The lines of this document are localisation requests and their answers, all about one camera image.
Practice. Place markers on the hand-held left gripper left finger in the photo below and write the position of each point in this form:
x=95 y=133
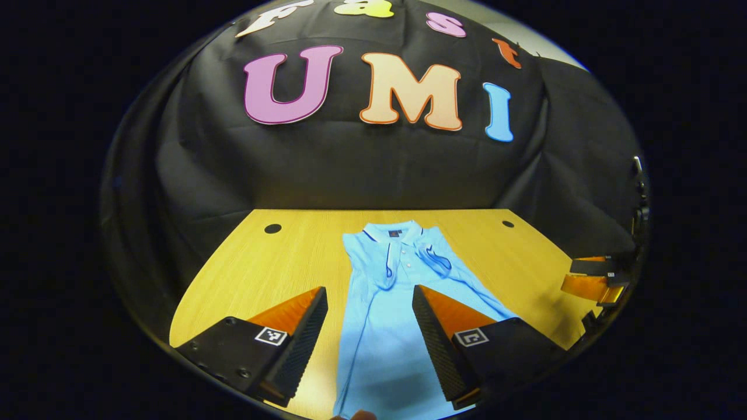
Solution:
x=297 y=350

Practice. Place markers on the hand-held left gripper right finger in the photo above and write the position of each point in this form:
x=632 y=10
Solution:
x=440 y=350

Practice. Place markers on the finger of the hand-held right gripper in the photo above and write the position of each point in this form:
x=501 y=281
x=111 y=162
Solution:
x=586 y=287
x=590 y=266

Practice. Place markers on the light blue T-shirt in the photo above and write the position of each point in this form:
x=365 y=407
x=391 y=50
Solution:
x=385 y=350

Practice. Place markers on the black backdrop cloth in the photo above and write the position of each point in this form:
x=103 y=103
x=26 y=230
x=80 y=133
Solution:
x=362 y=169

